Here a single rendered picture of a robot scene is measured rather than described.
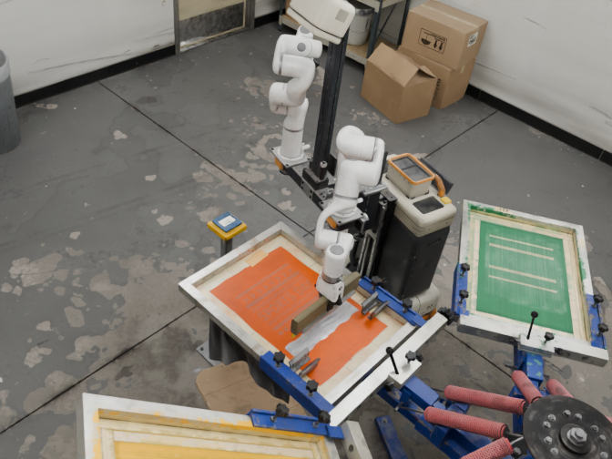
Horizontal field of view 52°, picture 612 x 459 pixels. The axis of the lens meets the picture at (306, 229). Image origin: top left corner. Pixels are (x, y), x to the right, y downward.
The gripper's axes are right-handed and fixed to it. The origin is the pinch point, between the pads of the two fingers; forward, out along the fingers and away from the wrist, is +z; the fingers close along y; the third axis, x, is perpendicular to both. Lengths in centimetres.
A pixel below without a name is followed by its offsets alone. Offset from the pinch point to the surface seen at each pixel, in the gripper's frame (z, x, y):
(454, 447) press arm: 17, 3, -66
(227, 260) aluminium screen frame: 11, 7, 49
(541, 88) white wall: 78, -379, 74
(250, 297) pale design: 14.1, 10.7, 29.4
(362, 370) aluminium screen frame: 10.2, 6.6, -25.2
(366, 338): 13.9, -8.6, -15.8
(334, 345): 13.8, 3.4, -9.7
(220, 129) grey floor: 113, -153, 235
